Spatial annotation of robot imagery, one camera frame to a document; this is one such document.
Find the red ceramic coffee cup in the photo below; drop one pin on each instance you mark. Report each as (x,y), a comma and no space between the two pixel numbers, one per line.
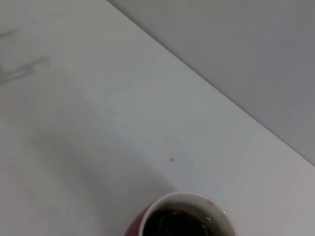
(187,199)

